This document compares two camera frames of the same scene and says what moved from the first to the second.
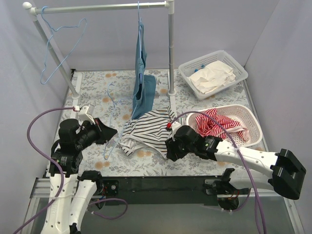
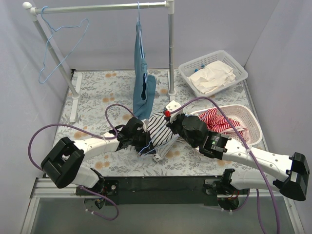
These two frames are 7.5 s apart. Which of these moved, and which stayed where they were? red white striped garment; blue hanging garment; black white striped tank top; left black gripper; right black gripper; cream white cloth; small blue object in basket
Moved: right black gripper; left black gripper; black white striped tank top
Stayed: red white striped garment; small blue object in basket; cream white cloth; blue hanging garment
